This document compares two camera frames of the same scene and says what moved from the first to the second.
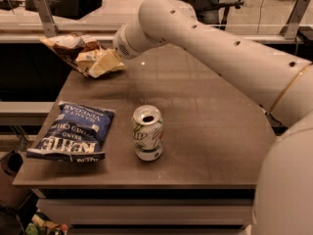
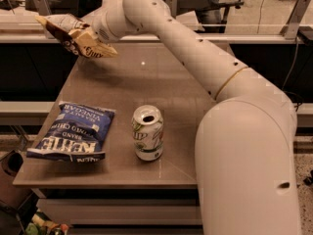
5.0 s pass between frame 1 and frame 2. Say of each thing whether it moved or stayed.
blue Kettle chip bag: stayed
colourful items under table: stayed
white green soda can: stayed
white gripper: moved
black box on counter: stayed
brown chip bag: moved
